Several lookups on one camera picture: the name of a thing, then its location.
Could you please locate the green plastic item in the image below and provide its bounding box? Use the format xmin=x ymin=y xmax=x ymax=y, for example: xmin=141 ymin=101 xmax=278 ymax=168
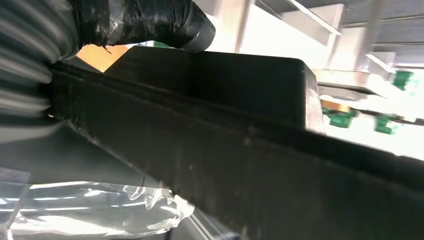
xmin=322 ymin=107 xmax=359 ymax=129
xmin=392 ymin=70 xmax=416 ymax=91
xmin=374 ymin=114 xmax=400 ymax=135

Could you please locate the pale metal frame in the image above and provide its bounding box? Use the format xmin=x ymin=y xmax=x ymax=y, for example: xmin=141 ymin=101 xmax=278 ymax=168
xmin=195 ymin=0 xmax=424 ymax=110

